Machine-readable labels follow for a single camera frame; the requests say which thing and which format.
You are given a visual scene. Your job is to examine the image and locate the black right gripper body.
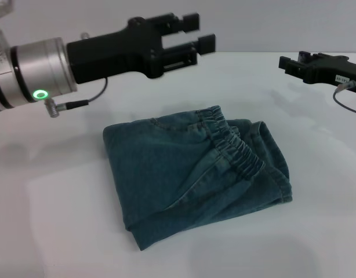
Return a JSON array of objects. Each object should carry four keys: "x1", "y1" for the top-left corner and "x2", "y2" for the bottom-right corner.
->
[{"x1": 303, "y1": 53, "x2": 356, "y2": 96}]

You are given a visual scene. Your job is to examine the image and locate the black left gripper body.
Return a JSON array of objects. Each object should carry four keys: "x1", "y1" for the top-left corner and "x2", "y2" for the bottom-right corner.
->
[{"x1": 66, "y1": 16, "x2": 167, "y2": 85}]

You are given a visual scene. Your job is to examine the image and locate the blue denim shorts with cartoon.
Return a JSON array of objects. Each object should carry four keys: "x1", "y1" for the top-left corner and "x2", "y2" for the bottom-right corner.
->
[{"x1": 102, "y1": 105, "x2": 294, "y2": 252}]

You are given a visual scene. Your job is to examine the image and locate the grey cable with plug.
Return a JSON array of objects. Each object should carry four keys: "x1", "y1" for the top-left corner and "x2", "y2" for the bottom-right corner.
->
[{"x1": 332, "y1": 80, "x2": 356, "y2": 117}]

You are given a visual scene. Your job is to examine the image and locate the thin black cable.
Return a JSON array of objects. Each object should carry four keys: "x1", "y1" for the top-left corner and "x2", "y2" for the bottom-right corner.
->
[{"x1": 43, "y1": 77, "x2": 109, "y2": 118}]

